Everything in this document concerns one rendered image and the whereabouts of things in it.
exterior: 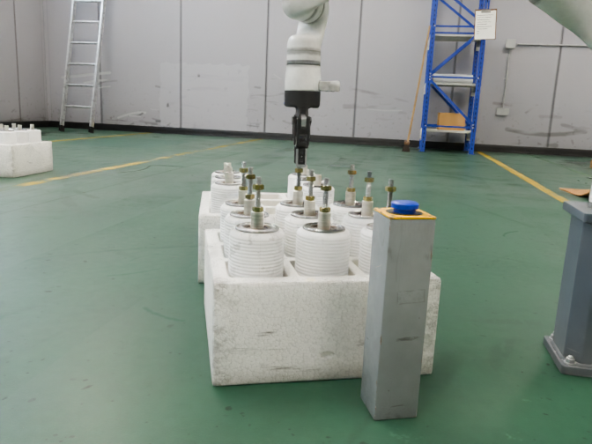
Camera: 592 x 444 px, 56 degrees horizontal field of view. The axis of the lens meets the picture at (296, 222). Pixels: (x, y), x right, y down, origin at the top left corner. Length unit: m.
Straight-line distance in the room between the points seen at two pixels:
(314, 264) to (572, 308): 0.49
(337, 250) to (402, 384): 0.24
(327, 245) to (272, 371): 0.23
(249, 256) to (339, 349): 0.22
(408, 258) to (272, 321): 0.26
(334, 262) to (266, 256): 0.12
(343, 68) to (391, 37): 0.70
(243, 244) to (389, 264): 0.25
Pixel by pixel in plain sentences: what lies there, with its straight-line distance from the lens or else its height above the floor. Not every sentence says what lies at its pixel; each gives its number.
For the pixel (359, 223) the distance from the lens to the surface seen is 1.08.
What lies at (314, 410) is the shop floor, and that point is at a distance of 0.91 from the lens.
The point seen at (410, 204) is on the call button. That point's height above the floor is 0.33.
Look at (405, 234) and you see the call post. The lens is 0.80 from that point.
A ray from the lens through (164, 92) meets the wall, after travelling 8.07.
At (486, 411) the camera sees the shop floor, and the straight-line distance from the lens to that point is 0.97.
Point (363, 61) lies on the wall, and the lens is 7.41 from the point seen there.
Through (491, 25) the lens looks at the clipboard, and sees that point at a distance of 6.77.
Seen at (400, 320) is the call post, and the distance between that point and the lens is 0.84.
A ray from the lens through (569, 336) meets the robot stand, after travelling 1.17.
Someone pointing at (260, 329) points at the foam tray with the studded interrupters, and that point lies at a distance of 0.93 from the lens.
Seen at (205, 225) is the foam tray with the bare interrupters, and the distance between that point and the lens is 1.42.
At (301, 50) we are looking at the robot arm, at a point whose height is 0.57.
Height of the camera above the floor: 0.46
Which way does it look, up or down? 12 degrees down
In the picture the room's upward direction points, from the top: 3 degrees clockwise
